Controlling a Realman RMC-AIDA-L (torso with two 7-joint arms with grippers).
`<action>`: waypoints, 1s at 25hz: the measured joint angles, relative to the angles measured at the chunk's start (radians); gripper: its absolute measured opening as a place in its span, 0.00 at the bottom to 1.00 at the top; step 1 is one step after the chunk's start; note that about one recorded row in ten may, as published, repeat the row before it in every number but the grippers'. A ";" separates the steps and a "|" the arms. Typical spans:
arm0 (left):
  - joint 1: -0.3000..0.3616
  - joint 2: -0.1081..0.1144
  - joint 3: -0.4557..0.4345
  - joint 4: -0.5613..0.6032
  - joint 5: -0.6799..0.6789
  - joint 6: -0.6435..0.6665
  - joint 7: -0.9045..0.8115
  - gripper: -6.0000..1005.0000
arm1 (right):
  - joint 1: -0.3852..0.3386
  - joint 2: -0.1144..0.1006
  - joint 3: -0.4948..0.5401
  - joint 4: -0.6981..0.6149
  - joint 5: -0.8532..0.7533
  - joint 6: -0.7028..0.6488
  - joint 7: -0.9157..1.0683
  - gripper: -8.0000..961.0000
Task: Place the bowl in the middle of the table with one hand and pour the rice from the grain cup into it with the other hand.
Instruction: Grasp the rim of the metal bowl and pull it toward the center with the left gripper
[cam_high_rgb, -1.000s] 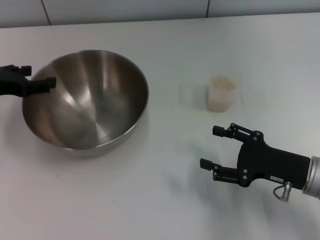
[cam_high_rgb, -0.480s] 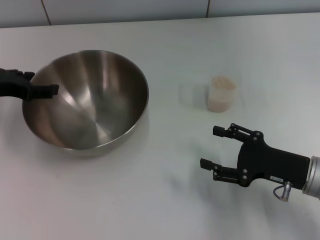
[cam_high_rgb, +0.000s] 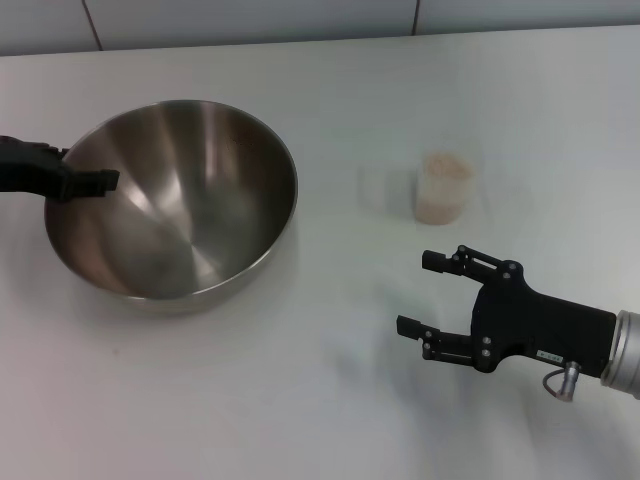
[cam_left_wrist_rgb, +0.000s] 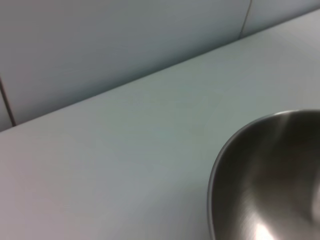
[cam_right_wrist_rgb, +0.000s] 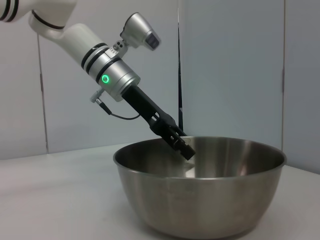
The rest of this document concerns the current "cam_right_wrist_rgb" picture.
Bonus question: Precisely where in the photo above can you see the stainless steel mixing bowl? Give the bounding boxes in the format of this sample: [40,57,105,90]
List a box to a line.
[112,136,287,240]

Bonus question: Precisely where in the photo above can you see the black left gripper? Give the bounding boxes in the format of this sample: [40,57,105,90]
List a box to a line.
[121,84,196,161]

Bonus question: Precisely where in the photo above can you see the left gripper plug with cable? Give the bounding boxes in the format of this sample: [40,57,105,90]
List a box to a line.
[88,87,142,120]

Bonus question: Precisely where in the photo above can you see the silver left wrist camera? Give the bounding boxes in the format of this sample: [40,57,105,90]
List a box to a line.
[109,12,162,55]

